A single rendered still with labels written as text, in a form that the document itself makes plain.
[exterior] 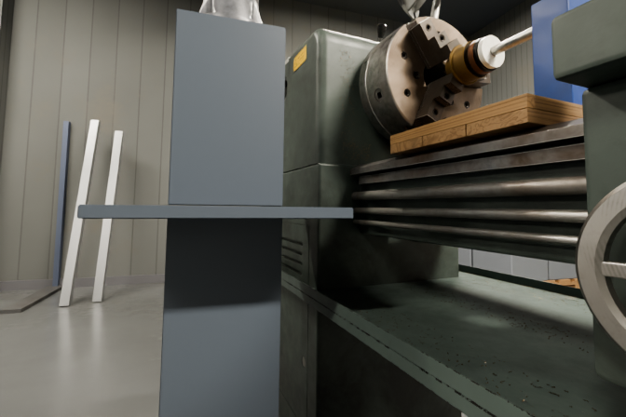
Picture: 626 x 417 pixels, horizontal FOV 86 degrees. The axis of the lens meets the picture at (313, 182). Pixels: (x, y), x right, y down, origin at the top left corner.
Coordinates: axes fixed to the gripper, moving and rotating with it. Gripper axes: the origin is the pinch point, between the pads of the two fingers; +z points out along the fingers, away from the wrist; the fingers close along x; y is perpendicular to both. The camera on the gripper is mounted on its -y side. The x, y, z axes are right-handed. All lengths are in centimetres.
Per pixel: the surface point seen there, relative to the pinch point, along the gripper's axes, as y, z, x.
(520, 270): -105, 158, 161
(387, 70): 18.6, 21.8, -30.1
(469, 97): 18.7, 31.3, -5.4
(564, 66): 64, 37, -49
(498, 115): 49, 39, -37
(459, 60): 29.3, 24.7, -19.1
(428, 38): 22.7, 16.7, -19.5
